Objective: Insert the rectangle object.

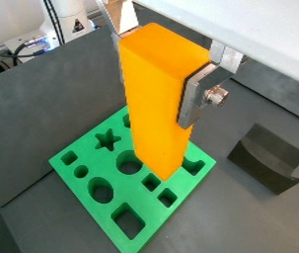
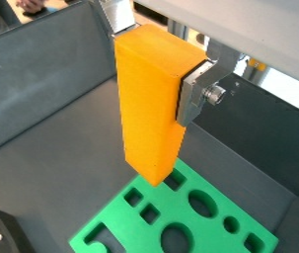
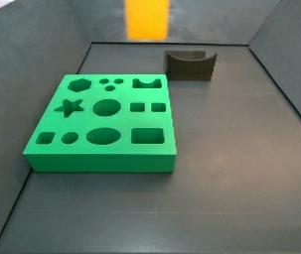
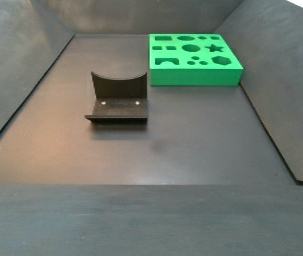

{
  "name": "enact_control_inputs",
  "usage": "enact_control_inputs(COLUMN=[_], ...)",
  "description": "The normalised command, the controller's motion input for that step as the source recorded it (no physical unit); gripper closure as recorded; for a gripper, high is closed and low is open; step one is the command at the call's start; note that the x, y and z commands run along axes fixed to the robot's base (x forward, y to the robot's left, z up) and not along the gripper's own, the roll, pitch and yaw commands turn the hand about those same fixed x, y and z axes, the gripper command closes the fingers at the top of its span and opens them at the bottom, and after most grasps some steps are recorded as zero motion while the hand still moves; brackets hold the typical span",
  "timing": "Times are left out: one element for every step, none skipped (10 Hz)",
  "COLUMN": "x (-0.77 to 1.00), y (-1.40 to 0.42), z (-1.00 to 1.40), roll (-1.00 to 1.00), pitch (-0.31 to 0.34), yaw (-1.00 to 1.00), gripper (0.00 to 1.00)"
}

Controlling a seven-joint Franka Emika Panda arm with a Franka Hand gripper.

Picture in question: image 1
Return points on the green shape sorter board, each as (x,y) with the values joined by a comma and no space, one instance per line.
(129,201)

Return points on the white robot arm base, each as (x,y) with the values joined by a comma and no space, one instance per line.
(66,23)

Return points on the black foam block holder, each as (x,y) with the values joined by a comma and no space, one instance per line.
(269,158)

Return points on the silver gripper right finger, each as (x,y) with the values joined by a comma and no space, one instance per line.
(203,89)

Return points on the orange rectangular block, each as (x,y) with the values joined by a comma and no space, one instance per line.
(158,59)

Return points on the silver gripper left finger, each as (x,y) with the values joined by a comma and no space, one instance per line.
(121,17)

